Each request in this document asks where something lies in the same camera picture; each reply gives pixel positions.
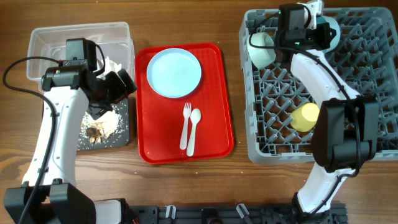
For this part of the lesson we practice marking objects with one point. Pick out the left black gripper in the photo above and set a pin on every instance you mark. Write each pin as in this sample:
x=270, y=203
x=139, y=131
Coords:
x=120, y=91

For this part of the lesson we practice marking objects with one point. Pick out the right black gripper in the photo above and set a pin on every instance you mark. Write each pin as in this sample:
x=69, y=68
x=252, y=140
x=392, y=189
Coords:
x=321, y=39

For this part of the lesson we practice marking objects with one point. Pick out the light blue bowl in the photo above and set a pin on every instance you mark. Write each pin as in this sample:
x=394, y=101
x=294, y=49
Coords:
x=335, y=32

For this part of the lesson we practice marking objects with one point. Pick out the white tissue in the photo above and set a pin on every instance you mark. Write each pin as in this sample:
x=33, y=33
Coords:
x=110, y=66

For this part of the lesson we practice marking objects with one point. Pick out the light blue plate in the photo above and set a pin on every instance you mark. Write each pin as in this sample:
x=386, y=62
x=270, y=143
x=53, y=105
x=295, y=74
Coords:
x=174, y=73

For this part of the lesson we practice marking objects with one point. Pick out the mint green bowl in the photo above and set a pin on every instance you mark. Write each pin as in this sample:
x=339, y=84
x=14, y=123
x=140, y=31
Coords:
x=261, y=58

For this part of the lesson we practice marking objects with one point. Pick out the white plastic fork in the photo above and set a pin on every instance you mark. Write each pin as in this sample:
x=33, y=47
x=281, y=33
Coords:
x=186, y=114

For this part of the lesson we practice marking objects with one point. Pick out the yellow cup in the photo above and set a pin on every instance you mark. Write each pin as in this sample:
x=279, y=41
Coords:
x=305, y=117

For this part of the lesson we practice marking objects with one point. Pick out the white plastic spoon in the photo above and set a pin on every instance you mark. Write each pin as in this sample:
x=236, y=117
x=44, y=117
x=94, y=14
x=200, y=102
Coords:
x=195, y=119

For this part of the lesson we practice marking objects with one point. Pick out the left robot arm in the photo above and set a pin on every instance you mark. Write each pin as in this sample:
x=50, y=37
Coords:
x=72, y=88

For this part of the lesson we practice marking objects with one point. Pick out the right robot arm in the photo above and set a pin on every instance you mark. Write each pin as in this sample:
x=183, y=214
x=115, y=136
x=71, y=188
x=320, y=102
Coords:
x=345, y=133

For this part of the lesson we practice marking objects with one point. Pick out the black food waste tray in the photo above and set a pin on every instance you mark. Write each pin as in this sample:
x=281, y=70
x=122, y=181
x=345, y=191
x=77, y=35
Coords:
x=65, y=128

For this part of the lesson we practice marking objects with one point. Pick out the grey dishwasher rack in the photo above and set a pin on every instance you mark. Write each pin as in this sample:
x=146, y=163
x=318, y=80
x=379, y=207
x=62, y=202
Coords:
x=365, y=58

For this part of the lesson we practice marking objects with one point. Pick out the food scraps and rice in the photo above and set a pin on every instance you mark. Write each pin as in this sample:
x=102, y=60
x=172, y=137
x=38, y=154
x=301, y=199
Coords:
x=110, y=130

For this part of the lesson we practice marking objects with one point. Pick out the red plastic tray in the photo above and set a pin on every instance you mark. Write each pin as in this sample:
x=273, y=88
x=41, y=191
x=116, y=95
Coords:
x=160, y=119

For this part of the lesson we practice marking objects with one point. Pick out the clear plastic bin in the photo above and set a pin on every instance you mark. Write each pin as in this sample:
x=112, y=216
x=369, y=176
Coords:
x=113, y=38

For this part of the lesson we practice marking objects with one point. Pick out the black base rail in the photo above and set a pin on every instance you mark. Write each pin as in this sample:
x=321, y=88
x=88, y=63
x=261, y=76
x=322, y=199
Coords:
x=217, y=214

